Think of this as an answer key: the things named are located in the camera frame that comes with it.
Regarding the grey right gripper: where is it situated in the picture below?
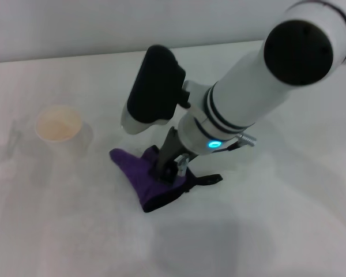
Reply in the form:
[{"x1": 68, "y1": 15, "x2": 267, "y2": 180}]
[{"x1": 149, "y1": 126, "x2": 198, "y2": 183}]

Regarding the silver cable connector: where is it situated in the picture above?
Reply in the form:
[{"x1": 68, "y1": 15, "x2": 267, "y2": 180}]
[{"x1": 227, "y1": 133, "x2": 257, "y2": 152}]

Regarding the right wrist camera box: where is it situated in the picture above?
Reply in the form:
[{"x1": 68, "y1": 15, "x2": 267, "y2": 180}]
[{"x1": 120, "y1": 44, "x2": 191, "y2": 136}]

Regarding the white paper cup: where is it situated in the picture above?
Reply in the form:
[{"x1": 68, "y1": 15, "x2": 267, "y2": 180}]
[{"x1": 35, "y1": 105, "x2": 95, "y2": 158}]

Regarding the purple rag with black trim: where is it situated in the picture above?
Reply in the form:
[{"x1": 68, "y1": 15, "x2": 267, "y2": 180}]
[{"x1": 108, "y1": 145, "x2": 223, "y2": 214}]

